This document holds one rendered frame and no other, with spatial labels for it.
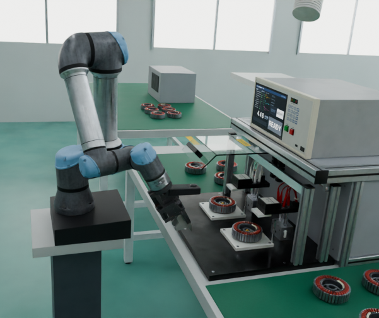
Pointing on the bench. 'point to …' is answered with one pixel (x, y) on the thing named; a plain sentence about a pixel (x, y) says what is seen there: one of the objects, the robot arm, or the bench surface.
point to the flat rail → (278, 172)
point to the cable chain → (279, 167)
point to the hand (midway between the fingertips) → (191, 226)
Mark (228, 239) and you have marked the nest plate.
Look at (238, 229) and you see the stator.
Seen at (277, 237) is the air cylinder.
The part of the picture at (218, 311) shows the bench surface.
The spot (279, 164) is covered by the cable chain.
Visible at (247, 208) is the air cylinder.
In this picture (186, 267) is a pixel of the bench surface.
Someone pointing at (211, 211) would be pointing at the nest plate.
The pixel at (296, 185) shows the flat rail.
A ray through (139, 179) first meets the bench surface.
